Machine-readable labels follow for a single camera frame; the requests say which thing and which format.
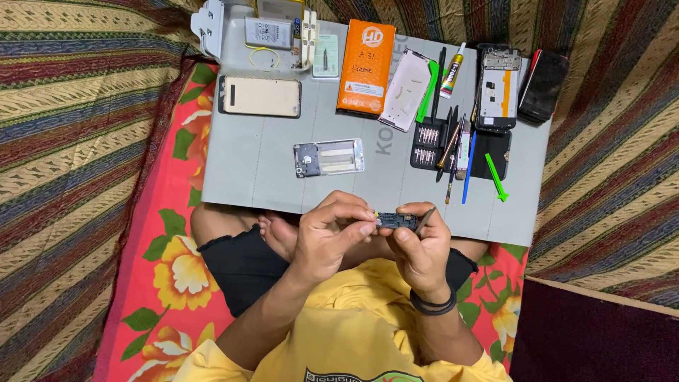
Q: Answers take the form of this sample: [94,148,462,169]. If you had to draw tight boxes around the black wristbands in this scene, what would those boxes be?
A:
[409,288,457,317]

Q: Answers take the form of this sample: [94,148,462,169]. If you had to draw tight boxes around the black pen-shaped tool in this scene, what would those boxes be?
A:
[430,46,448,124]

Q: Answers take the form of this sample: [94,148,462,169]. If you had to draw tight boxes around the green arrow-shaped pry tool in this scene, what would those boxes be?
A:
[484,152,510,203]

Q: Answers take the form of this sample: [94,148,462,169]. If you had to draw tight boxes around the silver phone middle frame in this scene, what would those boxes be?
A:
[293,138,366,179]

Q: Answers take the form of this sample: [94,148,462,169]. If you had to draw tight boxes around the person's left hand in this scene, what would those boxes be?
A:
[289,190,379,288]

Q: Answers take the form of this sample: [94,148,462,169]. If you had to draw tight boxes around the yellow wire loop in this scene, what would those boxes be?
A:
[249,46,281,70]

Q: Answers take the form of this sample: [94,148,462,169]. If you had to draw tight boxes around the dark maroon cloth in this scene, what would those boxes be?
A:
[509,276,679,382]

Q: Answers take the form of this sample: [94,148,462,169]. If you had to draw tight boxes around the person's right hand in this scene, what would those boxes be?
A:
[385,201,452,296]

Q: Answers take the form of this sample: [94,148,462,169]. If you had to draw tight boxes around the gold phone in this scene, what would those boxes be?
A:
[218,75,302,119]

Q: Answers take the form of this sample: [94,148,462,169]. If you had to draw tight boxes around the yellow-label glue tube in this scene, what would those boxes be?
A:
[439,42,467,100]

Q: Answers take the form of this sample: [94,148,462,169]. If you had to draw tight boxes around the black phone with red edge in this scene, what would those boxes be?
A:
[517,49,570,126]

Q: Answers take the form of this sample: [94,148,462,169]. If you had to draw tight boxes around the person's foot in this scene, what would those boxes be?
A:
[258,210,303,264]

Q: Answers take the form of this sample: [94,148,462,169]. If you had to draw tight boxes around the striped woven bed cover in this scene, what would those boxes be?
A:
[0,0,679,382]

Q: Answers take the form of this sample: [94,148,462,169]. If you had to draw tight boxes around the blue plastic pry stick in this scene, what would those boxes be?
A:
[461,131,477,206]

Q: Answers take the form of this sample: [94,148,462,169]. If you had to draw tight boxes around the white phone frame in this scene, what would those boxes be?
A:
[377,48,434,133]

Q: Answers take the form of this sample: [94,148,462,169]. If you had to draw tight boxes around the grey work mat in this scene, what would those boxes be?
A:
[201,20,553,248]

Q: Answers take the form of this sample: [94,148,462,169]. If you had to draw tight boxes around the orange parts packet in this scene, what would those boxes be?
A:
[336,19,397,117]

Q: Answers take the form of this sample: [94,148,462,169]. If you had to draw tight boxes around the black thin spudger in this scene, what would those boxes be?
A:
[445,106,460,206]

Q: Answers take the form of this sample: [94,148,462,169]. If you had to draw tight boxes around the yellow shirt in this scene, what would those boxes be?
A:
[171,258,514,382]

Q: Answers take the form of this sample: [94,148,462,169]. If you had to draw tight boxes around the small dark circuit board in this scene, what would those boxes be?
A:
[375,212,419,230]

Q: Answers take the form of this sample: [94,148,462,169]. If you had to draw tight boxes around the grey phone battery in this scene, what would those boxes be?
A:
[243,16,294,52]

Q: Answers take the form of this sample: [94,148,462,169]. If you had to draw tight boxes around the white plastic tray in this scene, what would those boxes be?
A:
[190,0,319,73]

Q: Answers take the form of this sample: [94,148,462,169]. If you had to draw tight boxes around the opened phone with board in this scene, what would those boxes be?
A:
[473,43,523,134]

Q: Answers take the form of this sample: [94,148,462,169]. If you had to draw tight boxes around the pink floral cloth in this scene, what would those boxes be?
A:
[92,59,529,382]

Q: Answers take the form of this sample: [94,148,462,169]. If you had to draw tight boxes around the bronze-handled screwdriver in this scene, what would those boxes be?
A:
[435,119,464,172]

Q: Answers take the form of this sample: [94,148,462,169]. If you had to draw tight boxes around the black screwdriver bit case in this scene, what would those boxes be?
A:
[409,117,513,181]

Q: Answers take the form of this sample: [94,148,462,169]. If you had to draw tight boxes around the black shorts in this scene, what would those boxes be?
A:
[197,223,480,318]

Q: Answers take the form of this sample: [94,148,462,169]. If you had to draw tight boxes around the green flat pry tool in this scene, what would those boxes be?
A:
[415,59,441,124]

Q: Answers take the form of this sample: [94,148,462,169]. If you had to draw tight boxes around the metal pry tool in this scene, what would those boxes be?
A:
[415,206,438,237]

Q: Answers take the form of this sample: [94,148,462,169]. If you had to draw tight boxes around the clear packet with tweezers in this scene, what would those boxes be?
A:
[311,34,341,82]

